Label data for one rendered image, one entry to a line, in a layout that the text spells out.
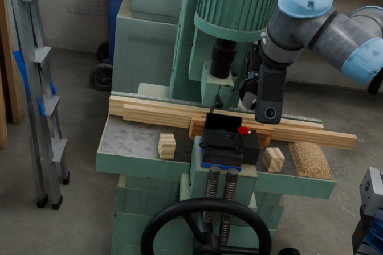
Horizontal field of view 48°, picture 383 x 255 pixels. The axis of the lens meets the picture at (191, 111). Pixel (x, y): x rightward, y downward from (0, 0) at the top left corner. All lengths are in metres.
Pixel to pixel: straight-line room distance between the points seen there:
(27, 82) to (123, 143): 0.83
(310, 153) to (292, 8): 0.54
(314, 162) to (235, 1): 0.46
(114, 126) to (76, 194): 1.15
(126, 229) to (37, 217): 1.00
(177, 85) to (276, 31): 0.64
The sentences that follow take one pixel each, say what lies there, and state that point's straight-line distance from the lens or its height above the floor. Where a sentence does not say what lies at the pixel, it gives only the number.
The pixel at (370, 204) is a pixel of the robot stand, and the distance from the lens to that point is 1.43.
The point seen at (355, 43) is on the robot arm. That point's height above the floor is 1.34.
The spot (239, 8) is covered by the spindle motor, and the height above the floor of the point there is 1.27.
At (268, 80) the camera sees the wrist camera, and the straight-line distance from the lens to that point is 0.81.
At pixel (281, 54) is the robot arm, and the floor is 1.27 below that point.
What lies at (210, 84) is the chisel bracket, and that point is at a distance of 1.06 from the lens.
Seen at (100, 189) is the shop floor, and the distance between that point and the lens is 2.29.
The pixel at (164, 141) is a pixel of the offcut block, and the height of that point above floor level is 0.95.
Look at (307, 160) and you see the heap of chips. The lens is 1.13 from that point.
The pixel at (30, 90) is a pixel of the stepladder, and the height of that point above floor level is 0.63.
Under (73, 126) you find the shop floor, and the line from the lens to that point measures 2.73.
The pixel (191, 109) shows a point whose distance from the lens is 1.17.
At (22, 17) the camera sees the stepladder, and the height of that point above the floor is 0.93.
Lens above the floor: 1.54
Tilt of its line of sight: 31 degrees down
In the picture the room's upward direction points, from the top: 11 degrees clockwise
